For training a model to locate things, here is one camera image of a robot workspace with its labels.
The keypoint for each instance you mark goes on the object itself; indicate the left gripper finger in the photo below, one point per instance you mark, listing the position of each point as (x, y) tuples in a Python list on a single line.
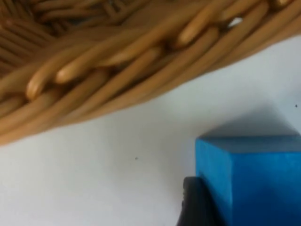
[(196, 207)]

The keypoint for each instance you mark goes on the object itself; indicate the pale brown wicker basket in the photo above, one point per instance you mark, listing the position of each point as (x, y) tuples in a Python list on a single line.
[(122, 58)]

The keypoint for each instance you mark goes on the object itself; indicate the blue cube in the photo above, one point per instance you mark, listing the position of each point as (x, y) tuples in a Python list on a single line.
[(258, 179)]

